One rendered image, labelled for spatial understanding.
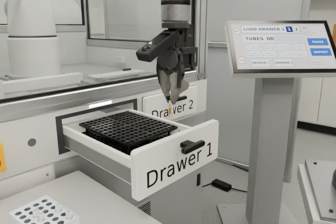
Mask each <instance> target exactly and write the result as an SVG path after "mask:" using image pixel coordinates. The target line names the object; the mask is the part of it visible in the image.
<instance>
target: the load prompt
mask: <svg viewBox="0 0 336 224"><path fill-rule="evenodd" d="M240 26H241V32H242V34H301V33H302V32H301V28H300V25H240Z"/></svg>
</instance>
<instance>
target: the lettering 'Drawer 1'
mask: <svg viewBox="0 0 336 224"><path fill-rule="evenodd" d="M208 145H209V154H208V155H207V157H208V156H210V155H212V153H211V143H208V144H207V146H208ZM201 151H202V150H200V151H198V152H197V162H198V161H199V153H200V152H201ZM191 156H194V158H192V159H191ZM191 156H190V157H189V160H188V163H189V165H190V166H191V165H193V164H194V163H195V161H194V163H190V161H192V160H194V159H195V158H196V156H195V154H192V155H191ZM186 162H187V157H186V158H185V163H184V162H183V159H182V160H181V162H180V167H179V162H177V167H178V172H180V171H181V166H183V169H185V167H186ZM171 166H173V168H172V169H170V170H169V171H168V172H167V176H168V177H171V176H172V175H174V174H175V166H174V165H173V164H171V165H169V166H168V168H169V167H171ZM165 169H166V167H165V168H164V169H161V170H160V177H161V181H162V180H163V171H164V170H165ZM171 170H173V172H172V174H171V175H169V172H170V171H171ZM152 172H155V174H156V179H155V182H154V183H153V184H151V185H150V184H149V174H150V173H152ZM157 180H158V172H157V171H156V170H151V171H149V172H147V188H149V187H151V186H153V185H154V184H155V183H156V182H157Z"/></svg>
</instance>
